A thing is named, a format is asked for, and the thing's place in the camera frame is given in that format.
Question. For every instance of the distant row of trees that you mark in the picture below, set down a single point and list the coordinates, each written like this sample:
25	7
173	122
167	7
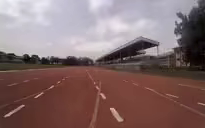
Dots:
70	61

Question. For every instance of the roofed grandstand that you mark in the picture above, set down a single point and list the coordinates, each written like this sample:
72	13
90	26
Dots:
133	46

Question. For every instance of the red running track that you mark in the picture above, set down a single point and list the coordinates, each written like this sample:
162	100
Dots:
73	100

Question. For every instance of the grass verge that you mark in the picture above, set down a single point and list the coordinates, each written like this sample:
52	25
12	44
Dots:
176	72

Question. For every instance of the pale building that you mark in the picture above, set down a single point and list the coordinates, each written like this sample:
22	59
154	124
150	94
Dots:
178	56

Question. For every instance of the grass field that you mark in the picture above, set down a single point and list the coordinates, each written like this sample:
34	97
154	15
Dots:
20	66

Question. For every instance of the tall dark trees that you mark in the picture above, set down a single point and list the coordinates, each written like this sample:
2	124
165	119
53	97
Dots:
198	36

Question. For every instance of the distant buildings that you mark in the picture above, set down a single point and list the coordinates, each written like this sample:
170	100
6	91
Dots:
0	56

